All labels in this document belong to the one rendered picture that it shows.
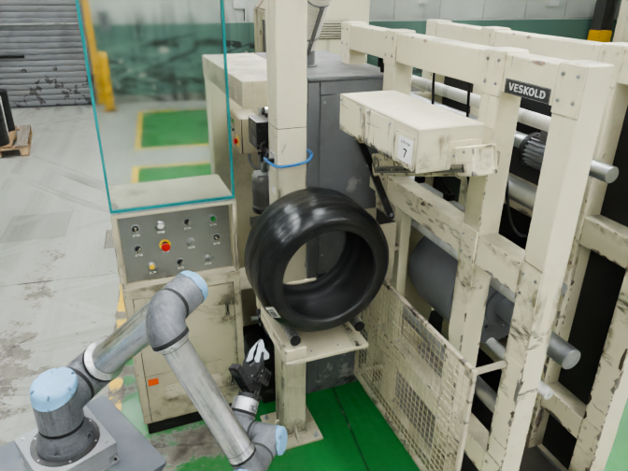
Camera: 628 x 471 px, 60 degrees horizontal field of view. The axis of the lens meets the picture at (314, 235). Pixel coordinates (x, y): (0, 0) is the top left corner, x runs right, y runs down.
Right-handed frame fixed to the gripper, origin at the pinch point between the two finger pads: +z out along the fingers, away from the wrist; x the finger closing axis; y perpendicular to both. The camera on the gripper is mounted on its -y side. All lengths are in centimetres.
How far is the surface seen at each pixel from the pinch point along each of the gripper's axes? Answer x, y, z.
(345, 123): 24, -13, 87
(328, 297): -1, 36, 35
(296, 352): -0.6, 23.5, 4.8
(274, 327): -14.8, 22.5, 15.0
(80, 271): -281, 73, 83
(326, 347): 3.6, 36.8, 12.3
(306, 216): 19.6, -15.2, 42.5
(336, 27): -124, 116, 353
